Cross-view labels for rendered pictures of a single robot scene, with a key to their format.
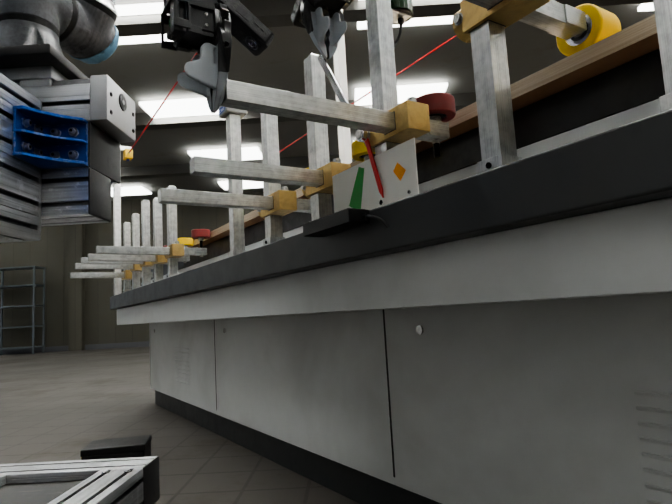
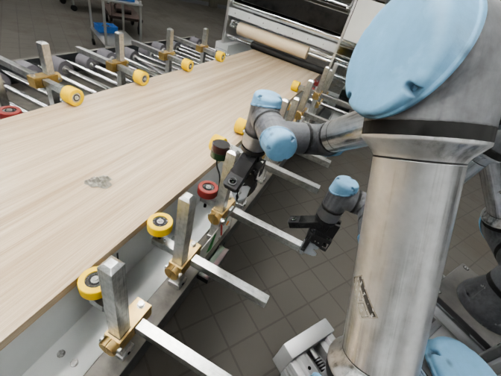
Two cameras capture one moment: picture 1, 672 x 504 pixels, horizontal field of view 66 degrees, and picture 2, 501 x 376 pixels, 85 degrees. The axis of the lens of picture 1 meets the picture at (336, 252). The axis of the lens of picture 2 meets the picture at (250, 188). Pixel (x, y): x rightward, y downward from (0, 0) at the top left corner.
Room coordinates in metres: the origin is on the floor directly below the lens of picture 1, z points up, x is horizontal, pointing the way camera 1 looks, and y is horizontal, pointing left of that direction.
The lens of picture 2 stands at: (1.40, 0.51, 1.60)
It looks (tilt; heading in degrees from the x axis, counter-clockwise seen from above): 38 degrees down; 226
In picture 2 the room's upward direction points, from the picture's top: 17 degrees clockwise
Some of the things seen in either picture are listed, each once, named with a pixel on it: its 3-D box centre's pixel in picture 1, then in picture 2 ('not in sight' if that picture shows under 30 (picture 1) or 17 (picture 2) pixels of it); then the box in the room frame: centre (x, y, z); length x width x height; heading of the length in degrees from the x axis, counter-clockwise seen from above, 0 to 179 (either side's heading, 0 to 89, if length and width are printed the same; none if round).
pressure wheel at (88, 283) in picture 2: not in sight; (97, 289); (1.39, 0.04, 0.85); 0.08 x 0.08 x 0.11
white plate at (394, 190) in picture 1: (370, 185); (216, 236); (0.95, -0.07, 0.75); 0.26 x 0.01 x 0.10; 32
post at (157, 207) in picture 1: (158, 247); not in sight; (2.42, 0.83, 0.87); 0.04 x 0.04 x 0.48; 32
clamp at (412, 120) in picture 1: (395, 128); (221, 209); (0.92, -0.12, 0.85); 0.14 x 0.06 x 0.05; 32
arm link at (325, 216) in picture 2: not in sight; (329, 212); (0.71, 0.17, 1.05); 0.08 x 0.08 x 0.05
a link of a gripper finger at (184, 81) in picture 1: (198, 83); (308, 251); (0.72, 0.19, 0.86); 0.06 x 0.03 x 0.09; 122
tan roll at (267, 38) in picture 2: not in sight; (290, 46); (-0.76, -1.83, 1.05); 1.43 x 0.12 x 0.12; 122
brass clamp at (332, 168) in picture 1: (325, 181); (183, 259); (1.13, 0.01, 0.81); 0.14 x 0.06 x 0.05; 32
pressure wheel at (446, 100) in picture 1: (435, 127); (206, 196); (0.95, -0.20, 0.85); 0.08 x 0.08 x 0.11
